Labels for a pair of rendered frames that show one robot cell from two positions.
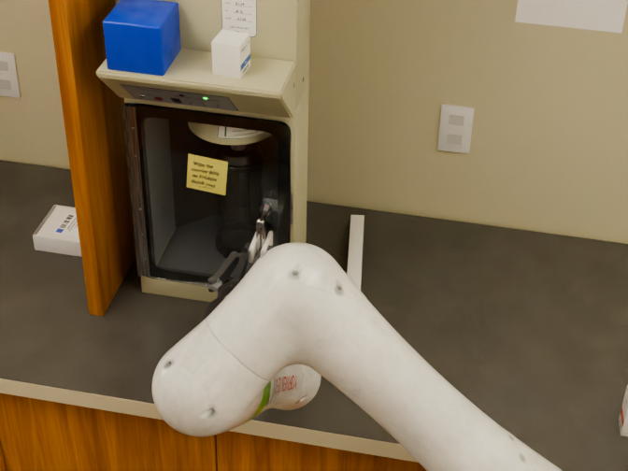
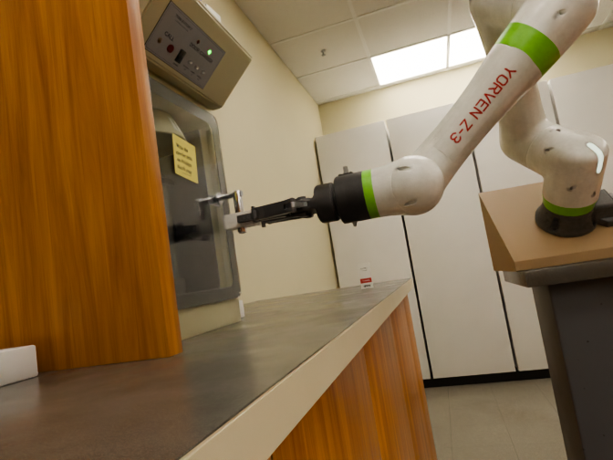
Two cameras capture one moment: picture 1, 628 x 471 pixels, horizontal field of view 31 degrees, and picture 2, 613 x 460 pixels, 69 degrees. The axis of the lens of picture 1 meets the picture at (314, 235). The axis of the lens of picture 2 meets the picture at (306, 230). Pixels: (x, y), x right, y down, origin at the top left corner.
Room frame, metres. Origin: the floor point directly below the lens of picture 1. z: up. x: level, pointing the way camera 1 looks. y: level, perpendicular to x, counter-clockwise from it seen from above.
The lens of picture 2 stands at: (1.49, 0.99, 1.01)
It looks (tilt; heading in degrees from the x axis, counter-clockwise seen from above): 6 degrees up; 275
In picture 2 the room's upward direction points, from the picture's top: 9 degrees counter-clockwise
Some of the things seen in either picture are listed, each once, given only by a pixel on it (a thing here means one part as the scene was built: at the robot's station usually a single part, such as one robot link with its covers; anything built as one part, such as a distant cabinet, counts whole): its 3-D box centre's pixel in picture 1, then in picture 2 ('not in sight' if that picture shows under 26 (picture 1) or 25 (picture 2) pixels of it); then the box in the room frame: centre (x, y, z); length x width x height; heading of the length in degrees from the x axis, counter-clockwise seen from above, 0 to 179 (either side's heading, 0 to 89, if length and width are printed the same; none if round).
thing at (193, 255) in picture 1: (211, 205); (190, 196); (1.76, 0.19, 1.19); 0.30 x 0.01 x 0.40; 79
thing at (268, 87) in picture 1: (198, 92); (194, 52); (1.71, 0.20, 1.46); 0.32 x 0.12 x 0.10; 79
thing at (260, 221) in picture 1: (263, 232); (232, 212); (1.71, 0.10, 1.17); 0.05 x 0.03 x 0.10; 169
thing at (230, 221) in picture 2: (254, 246); (239, 220); (1.69, 0.11, 1.14); 0.07 x 0.01 x 0.03; 170
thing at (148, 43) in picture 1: (143, 35); not in sight; (1.73, 0.29, 1.56); 0.10 x 0.10 x 0.09; 79
